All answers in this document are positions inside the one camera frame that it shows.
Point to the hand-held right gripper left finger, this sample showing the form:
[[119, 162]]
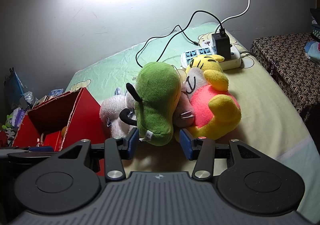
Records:
[[132, 143]]

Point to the black charger adapter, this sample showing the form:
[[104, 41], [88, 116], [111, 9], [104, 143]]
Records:
[[222, 47]]

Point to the brown patterned cloth cover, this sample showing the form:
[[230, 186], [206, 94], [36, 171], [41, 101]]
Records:
[[287, 69]]

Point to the pink fluffy bunny plush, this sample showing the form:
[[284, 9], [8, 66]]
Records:
[[112, 112]]

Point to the green plush toy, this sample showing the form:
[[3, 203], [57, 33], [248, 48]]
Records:
[[155, 94]]

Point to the yellow tiger plush toy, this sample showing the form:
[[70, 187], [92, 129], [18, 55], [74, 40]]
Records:
[[207, 104]]

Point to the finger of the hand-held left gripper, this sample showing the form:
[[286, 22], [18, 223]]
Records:
[[40, 149]]

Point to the green cartoon figure toy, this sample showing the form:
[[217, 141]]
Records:
[[8, 121]]

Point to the white power strip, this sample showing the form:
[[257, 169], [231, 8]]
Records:
[[235, 61]]

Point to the clear plastic packets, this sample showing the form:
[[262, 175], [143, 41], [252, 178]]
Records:
[[37, 99]]

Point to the pile of colourful clothes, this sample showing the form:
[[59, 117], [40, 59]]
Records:
[[315, 49]]

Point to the pale green bear-print bedsheet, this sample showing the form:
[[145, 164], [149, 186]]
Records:
[[262, 114]]

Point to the blue plastic bag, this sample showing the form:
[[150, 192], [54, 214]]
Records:
[[13, 89]]

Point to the red cardboard box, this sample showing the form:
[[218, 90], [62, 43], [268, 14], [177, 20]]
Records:
[[82, 114]]

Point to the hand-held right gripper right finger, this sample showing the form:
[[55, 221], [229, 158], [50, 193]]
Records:
[[185, 144]]

